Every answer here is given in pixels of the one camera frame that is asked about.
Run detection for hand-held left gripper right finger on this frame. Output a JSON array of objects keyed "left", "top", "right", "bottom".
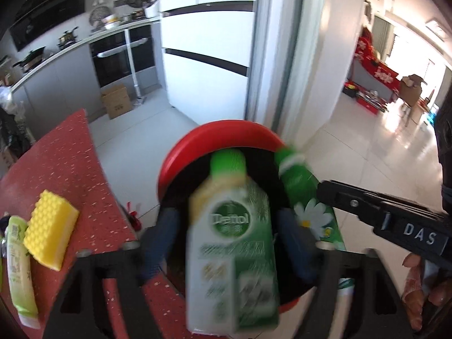
[{"left": 278, "top": 208, "right": 414, "bottom": 339}]

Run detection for black cooking pot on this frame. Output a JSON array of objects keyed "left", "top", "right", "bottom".
[{"left": 56, "top": 26, "right": 79, "bottom": 49}]

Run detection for green disinfectant bottle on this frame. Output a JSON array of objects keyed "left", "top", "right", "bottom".
[{"left": 185, "top": 149, "right": 282, "bottom": 336}]

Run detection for white mop pole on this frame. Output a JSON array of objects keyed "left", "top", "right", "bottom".
[{"left": 97, "top": 27, "right": 149, "bottom": 107}]

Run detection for red festive cloth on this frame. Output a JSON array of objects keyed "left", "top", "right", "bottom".
[{"left": 352, "top": 27, "right": 402, "bottom": 95}]

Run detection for green plastic pouch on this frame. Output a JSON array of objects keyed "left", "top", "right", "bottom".
[{"left": 274, "top": 144, "right": 349, "bottom": 253}]

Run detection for black range hood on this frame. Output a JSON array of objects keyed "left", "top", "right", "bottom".
[{"left": 8, "top": 0, "right": 86, "bottom": 52}]

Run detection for grey kitchen counter cabinets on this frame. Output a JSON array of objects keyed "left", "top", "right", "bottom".
[{"left": 0, "top": 17, "right": 164, "bottom": 122}]

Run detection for red round stool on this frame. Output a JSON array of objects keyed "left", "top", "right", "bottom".
[{"left": 157, "top": 119, "right": 301, "bottom": 313}]

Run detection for grey round steamer rack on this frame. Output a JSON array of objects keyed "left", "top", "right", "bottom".
[{"left": 88, "top": 6, "right": 110, "bottom": 31}]

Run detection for white rice cooker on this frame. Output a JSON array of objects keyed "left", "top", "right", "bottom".
[{"left": 144, "top": 0, "right": 162, "bottom": 19}]

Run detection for light green tube white cap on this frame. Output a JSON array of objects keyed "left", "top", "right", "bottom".
[{"left": 5, "top": 215, "right": 40, "bottom": 330}]

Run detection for black built-in oven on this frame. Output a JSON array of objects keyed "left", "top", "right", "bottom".
[{"left": 88, "top": 25, "right": 157, "bottom": 89}]

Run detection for black wok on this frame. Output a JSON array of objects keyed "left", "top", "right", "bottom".
[{"left": 13, "top": 47, "right": 45, "bottom": 70}]

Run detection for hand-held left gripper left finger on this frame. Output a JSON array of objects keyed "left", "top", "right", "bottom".
[{"left": 42, "top": 210, "right": 179, "bottom": 339}]

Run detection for person's dark clothing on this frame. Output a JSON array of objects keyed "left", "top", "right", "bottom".
[{"left": 434, "top": 88, "right": 452, "bottom": 213}]

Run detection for red gift boxes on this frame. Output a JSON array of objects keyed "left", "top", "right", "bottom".
[{"left": 344, "top": 81, "right": 390, "bottom": 116}]

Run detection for person's right hand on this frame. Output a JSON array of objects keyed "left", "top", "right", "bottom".
[{"left": 402, "top": 253, "right": 452, "bottom": 339}]

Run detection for brown cardboard box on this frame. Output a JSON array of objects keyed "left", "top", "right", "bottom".
[{"left": 398, "top": 73, "right": 429, "bottom": 109}]

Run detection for yellow sponge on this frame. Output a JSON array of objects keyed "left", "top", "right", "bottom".
[{"left": 23, "top": 190, "right": 80, "bottom": 272}]

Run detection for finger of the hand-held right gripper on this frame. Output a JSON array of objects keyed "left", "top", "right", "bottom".
[{"left": 315, "top": 180, "right": 443, "bottom": 227}]

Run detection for black trash bin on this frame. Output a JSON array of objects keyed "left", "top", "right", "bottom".
[{"left": 162, "top": 146, "right": 319, "bottom": 305}]

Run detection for black plastic bag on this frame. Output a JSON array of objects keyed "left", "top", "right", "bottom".
[{"left": 0, "top": 105, "right": 33, "bottom": 160}]

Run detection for white refrigerator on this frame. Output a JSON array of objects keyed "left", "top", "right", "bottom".
[{"left": 158, "top": 0, "right": 262, "bottom": 128}]

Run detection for sliding door frame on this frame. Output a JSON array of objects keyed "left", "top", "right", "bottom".
[{"left": 246, "top": 0, "right": 330, "bottom": 132}]

